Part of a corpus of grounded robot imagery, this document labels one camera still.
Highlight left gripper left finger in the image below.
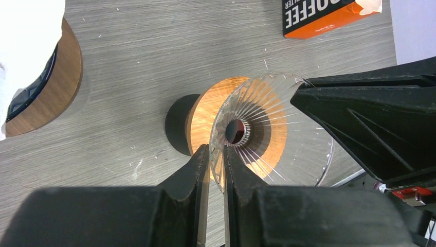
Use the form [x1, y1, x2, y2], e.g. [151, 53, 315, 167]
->
[155, 145, 210, 246]

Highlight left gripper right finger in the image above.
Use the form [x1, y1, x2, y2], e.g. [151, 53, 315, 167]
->
[223, 146, 268, 246]

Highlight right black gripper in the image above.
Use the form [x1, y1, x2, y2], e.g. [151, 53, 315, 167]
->
[290, 57, 435, 246]

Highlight clear glass dripper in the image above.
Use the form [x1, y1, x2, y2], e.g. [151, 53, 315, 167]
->
[209, 72, 336, 190]

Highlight light wooden ring holder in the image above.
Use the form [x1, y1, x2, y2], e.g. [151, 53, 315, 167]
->
[186, 77, 287, 178]

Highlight dark wooden dripper stand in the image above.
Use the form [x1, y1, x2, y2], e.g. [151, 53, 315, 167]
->
[5, 19, 84, 137]

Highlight blue glass dripper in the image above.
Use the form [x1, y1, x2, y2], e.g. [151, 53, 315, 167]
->
[6, 45, 58, 122]

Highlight white paper coffee filter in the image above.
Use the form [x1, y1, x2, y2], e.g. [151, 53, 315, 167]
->
[1, 1, 65, 140]

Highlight orange coffee filter box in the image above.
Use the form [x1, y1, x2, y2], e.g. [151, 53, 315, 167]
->
[282, 0, 383, 40]

